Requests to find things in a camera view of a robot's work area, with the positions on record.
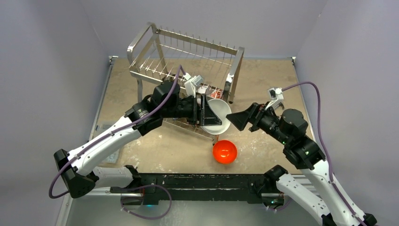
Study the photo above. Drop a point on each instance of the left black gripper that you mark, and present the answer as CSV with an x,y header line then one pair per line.
x,y
202,114

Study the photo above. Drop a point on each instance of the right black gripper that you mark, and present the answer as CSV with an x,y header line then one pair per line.
x,y
253,115

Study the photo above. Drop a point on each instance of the large plain white bowl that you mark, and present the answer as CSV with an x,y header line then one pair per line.
x,y
220,109

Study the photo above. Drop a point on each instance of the orange patterned bowl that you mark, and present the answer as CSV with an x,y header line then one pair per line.
x,y
217,94

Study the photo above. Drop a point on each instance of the bright orange bowl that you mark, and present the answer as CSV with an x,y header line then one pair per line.
x,y
225,152

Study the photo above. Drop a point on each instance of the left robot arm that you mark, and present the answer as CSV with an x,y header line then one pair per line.
x,y
79,168

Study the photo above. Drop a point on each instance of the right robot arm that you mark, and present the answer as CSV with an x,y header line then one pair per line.
x,y
331,206

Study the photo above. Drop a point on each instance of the steel two-tier dish rack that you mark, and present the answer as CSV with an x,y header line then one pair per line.
x,y
157,55

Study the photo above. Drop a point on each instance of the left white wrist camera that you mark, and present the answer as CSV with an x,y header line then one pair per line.
x,y
191,83

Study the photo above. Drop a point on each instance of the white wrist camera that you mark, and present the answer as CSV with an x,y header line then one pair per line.
x,y
276,98
191,83

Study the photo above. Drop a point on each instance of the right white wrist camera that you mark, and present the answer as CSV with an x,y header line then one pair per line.
x,y
276,98

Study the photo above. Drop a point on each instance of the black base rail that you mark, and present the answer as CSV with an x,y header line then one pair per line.
x,y
250,188

